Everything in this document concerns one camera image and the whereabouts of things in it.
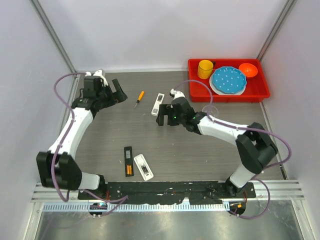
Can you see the clear plastic cup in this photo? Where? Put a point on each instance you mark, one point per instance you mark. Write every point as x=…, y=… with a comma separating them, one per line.
x=211, y=110

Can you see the perforated metal rail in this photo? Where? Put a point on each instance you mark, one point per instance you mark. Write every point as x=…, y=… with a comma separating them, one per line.
x=103, y=207

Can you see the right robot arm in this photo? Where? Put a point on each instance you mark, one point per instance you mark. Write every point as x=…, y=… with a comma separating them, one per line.
x=255, y=147

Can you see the orange bowl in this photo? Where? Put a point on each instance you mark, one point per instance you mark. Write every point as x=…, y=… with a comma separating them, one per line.
x=248, y=69

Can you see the yellow cup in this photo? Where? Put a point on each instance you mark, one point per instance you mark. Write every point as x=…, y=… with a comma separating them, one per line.
x=205, y=68

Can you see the red plastic bin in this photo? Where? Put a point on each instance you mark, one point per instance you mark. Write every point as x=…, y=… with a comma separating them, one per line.
x=255, y=91

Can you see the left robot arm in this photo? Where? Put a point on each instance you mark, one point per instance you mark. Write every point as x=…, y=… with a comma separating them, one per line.
x=57, y=166

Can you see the blue dotted plate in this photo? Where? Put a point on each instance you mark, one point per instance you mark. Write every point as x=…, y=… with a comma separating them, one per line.
x=229, y=79

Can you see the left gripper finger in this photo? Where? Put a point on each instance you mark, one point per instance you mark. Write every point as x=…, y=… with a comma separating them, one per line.
x=118, y=97
x=117, y=86

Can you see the wide white remote control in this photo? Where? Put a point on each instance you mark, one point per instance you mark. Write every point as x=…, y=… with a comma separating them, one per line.
x=143, y=167

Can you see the white plate under blue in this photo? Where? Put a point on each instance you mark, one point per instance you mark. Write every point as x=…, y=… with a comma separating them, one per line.
x=215, y=90

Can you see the orange battery pair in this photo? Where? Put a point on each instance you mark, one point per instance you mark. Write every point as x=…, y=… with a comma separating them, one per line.
x=129, y=170

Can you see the slim white remote control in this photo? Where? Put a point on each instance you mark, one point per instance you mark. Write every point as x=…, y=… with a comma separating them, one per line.
x=156, y=106

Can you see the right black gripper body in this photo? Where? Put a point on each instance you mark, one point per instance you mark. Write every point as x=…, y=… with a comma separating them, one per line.
x=179, y=118

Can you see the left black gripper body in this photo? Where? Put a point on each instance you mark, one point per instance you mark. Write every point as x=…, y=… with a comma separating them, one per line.
x=107, y=96

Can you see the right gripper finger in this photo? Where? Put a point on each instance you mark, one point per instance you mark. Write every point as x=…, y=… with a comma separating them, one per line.
x=170, y=115
x=161, y=114

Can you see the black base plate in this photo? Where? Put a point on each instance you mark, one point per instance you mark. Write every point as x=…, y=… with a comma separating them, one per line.
x=172, y=192

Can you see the black remote control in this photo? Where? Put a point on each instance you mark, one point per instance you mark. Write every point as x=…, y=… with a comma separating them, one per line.
x=128, y=159

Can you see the orange handled screwdriver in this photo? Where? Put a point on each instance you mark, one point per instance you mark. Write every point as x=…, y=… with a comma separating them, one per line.
x=141, y=95

